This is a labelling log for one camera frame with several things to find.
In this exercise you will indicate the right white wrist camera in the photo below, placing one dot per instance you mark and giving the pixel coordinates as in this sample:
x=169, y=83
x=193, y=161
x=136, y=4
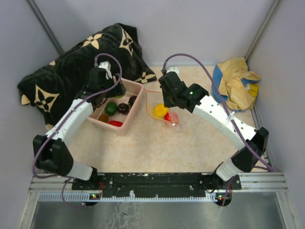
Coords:
x=173, y=69

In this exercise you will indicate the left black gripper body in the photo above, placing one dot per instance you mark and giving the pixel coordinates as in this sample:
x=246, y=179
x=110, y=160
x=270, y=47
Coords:
x=109, y=83

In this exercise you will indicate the right corner frame post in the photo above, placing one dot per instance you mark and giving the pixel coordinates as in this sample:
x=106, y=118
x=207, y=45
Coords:
x=269, y=16

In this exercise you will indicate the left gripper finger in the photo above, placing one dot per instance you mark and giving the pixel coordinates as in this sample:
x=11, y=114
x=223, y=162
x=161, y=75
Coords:
x=112, y=93
x=120, y=89

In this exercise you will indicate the aluminium frame bar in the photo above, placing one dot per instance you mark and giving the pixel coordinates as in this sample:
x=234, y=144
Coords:
x=60, y=188

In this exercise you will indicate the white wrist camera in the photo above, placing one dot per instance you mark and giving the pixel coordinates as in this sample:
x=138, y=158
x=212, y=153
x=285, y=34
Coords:
x=106, y=66
x=173, y=69

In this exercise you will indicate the black floral pillow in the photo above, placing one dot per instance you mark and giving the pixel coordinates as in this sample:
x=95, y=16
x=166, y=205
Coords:
x=52, y=88

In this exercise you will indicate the dark purple plum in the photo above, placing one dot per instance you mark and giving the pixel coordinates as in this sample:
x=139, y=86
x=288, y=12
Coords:
x=123, y=108

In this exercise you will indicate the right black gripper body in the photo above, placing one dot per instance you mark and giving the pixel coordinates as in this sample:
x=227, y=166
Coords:
x=168, y=99

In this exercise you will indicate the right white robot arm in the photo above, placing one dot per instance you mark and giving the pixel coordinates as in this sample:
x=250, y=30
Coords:
x=250, y=142

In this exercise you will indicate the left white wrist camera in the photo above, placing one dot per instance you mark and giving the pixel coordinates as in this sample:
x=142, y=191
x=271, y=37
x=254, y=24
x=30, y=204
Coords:
x=106, y=66

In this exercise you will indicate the pink plastic bin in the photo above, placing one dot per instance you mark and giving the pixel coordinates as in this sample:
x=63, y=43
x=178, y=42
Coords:
x=132, y=88

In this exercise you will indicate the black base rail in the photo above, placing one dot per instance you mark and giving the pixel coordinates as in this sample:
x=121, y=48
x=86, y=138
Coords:
x=150, y=185

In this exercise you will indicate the yellow blue crumpled cloth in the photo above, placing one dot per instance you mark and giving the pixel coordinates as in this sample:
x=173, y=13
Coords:
x=237, y=85

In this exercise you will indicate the clear zip top bag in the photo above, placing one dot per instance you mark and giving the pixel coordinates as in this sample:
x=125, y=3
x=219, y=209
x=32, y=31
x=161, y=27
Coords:
x=154, y=98

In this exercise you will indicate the dark green lime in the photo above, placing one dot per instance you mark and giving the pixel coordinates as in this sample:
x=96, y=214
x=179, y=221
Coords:
x=111, y=108

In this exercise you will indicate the red chili pepper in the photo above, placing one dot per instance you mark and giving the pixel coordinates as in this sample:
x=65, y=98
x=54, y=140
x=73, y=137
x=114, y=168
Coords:
x=115, y=123

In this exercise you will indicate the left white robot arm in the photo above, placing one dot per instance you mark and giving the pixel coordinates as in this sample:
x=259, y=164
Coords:
x=51, y=150

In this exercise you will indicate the red yellow apple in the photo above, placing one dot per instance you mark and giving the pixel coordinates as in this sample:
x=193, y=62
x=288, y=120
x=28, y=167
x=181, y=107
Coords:
x=172, y=117

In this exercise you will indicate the yellow lemon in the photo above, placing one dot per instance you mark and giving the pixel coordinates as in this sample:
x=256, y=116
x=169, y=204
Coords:
x=160, y=110

